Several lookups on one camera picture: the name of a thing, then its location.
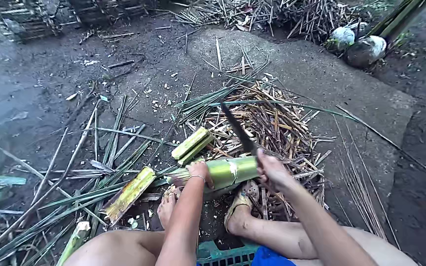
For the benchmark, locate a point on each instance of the short dark stick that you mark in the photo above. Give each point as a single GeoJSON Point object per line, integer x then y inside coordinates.
{"type": "Point", "coordinates": [121, 64]}

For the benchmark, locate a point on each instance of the yellow-green cut stalk piece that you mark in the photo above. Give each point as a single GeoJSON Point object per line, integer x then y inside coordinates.
{"type": "Point", "coordinates": [190, 143]}
{"type": "Point", "coordinates": [197, 150]}

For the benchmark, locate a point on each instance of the broad light green leaf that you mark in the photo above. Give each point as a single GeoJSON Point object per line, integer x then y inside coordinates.
{"type": "Point", "coordinates": [0, 180]}

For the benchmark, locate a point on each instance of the brown-edged yellow stalk piece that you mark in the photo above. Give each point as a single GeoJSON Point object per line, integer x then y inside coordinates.
{"type": "Point", "coordinates": [129, 194]}

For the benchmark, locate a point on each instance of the thick green stalk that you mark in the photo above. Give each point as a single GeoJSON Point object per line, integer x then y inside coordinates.
{"type": "Point", "coordinates": [220, 172]}

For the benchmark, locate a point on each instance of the green plastic crate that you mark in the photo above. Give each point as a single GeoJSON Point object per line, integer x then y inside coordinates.
{"type": "Point", "coordinates": [216, 253]}

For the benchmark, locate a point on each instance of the person's left hand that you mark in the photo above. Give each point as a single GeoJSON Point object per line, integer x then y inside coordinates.
{"type": "Point", "coordinates": [199, 171]}

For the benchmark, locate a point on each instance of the long thin dark stick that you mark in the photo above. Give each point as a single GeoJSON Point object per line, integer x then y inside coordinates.
{"type": "Point", "coordinates": [386, 141]}

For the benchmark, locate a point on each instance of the white rounded stone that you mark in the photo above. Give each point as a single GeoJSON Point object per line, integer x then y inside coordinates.
{"type": "Point", "coordinates": [342, 38]}

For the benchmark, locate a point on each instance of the person's legs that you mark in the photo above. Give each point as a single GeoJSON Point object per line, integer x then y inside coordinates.
{"type": "Point", "coordinates": [109, 247]}

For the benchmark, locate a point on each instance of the pile of long green leaves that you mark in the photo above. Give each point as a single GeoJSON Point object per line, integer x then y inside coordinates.
{"type": "Point", "coordinates": [98, 188]}

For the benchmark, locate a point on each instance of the pile of chopped brown strips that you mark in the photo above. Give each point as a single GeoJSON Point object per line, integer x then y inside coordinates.
{"type": "Point", "coordinates": [277, 122]}

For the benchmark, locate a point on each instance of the mossy wooden post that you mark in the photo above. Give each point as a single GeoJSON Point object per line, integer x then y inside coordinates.
{"type": "Point", "coordinates": [398, 20]}

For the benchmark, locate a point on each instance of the dark machete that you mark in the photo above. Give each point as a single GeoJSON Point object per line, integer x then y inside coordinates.
{"type": "Point", "coordinates": [239, 130]}

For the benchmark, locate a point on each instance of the person's right forearm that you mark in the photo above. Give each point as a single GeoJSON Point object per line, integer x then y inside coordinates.
{"type": "Point", "coordinates": [322, 225]}

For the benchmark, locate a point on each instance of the woven bamboo fence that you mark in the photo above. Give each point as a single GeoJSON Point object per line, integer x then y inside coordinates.
{"type": "Point", "coordinates": [31, 18]}

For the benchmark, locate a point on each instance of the pile of dry sticks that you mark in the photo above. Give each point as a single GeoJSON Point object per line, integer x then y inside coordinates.
{"type": "Point", "coordinates": [305, 16]}

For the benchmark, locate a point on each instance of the pale flat strip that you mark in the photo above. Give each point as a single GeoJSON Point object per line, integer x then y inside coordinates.
{"type": "Point", "coordinates": [218, 53]}

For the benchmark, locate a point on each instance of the bundle of thin leaf ribs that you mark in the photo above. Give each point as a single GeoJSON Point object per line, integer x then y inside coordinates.
{"type": "Point", "coordinates": [364, 195]}

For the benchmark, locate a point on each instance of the person's left fingers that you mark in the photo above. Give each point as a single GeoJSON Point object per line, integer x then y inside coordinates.
{"type": "Point", "coordinates": [193, 163]}

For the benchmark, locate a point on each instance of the person's right hand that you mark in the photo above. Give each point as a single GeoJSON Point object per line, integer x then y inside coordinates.
{"type": "Point", "coordinates": [274, 171]}

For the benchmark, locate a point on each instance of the person's left thumb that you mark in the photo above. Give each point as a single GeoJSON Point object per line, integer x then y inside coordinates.
{"type": "Point", "coordinates": [210, 182]}

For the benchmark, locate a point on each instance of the green stalk with white end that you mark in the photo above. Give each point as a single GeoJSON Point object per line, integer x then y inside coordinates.
{"type": "Point", "coordinates": [73, 242]}

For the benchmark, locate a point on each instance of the person's left forearm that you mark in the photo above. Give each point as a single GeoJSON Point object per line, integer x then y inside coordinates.
{"type": "Point", "coordinates": [186, 221]}

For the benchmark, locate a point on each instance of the bunch of thin green leaves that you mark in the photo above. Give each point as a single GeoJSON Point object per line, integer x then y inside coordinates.
{"type": "Point", "coordinates": [213, 96]}

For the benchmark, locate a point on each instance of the person's right fingers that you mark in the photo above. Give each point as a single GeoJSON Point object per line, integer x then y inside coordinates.
{"type": "Point", "coordinates": [262, 170]}

